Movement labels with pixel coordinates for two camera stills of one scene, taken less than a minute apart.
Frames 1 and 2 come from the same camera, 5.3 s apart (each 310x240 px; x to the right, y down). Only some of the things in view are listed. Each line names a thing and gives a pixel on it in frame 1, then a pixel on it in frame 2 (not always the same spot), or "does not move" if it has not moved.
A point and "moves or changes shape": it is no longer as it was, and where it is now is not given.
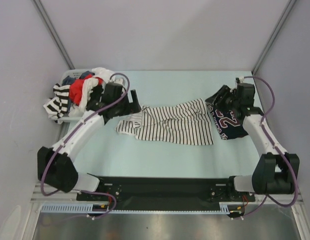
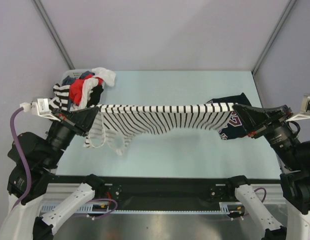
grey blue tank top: [67, 80] does not move
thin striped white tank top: [186, 122] moves or changes shape
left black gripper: [131, 107] to [80, 120]
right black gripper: [224, 91] to [256, 119]
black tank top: [95, 96] does not move
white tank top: [104, 73] does not move
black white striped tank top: [57, 106] does not move
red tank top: [75, 88] does not move
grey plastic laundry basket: [74, 73] does not move
